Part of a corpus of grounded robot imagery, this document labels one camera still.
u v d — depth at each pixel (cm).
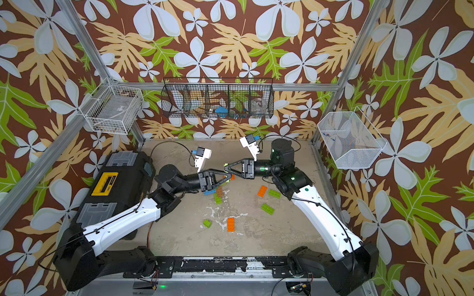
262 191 98
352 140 84
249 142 58
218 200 93
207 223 84
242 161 61
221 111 94
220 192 96
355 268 36
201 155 59
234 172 59
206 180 57
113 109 86
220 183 59
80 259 39
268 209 91
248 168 55
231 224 86
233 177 59
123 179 82
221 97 100
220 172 60
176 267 75
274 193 95
